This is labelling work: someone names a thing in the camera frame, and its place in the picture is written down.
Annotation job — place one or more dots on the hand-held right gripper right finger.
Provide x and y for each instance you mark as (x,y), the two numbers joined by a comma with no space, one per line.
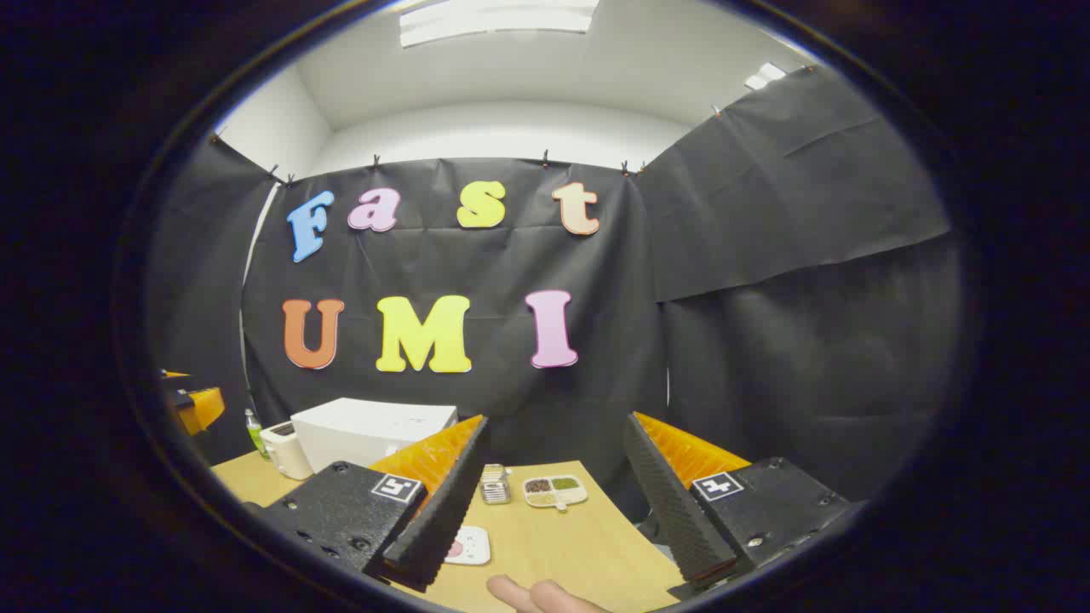
(673,511)

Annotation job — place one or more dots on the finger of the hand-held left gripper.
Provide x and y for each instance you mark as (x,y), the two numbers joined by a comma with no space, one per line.
(203,409)

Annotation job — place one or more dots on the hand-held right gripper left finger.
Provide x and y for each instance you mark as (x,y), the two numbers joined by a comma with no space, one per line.
(438,519)

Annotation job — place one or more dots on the white plate with pink food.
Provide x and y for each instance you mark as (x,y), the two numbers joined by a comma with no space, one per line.
(473,545)

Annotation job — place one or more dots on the white microwave oven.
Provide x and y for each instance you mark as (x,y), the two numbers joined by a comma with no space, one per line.
(366,430)

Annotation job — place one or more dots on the green drink bottle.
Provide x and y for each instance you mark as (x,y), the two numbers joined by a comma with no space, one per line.
(255,436)

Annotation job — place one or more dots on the clear glass jar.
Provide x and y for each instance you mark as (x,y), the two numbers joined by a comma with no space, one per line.
(495,485)

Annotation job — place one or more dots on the white toaster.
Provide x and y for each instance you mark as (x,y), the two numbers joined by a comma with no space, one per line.
(285,451)

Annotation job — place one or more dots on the divided seasoning tray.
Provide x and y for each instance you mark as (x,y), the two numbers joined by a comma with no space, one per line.
(553,491)

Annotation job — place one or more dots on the black backdrop cloth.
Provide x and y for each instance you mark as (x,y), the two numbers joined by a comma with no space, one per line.
(766,340)

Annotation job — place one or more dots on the small ceiling light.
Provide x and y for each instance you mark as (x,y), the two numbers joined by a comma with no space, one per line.
(764,75)

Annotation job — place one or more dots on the long ceiling light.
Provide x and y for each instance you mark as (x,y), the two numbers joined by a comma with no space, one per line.
(498,19)

